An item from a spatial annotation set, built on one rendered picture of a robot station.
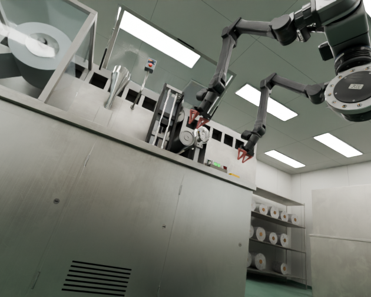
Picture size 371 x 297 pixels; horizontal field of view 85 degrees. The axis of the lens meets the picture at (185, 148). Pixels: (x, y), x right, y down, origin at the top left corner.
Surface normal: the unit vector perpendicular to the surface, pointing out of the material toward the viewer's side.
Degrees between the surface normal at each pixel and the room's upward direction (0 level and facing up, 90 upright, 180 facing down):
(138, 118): 90
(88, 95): 90
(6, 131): 90
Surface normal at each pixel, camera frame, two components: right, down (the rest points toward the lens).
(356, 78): -0.68, -0.42
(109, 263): 0.45, -0.27
